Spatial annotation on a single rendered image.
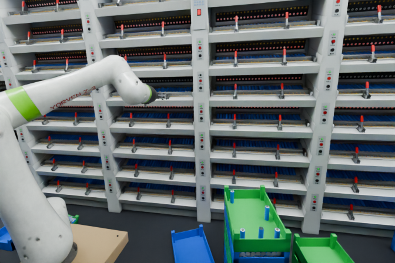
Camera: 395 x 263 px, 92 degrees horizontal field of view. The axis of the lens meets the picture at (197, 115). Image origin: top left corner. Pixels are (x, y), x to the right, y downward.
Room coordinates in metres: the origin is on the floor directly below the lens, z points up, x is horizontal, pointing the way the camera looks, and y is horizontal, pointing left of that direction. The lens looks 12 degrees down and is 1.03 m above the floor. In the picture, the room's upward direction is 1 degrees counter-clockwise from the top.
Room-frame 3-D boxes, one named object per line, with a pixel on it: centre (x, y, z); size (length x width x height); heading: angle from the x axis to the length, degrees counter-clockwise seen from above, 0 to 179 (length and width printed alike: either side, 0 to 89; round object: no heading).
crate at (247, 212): (0.72, -0.22, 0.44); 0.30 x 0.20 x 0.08; 179
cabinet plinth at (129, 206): (1.35, 0.30, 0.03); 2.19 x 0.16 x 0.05; 80
